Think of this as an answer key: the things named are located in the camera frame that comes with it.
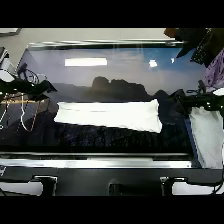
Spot purple garment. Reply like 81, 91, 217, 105
203, 48, 224, 90

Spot black garment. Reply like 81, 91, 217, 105
163, 27, 224, 68

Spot pale grey garment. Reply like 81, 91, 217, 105
188, 106, 224, 170

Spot brown garment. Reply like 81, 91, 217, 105
163, 27, 178, 38

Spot silver frame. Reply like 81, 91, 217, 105
0, 154, 224, 197

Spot white garment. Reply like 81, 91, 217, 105
53, 98, 164, 134

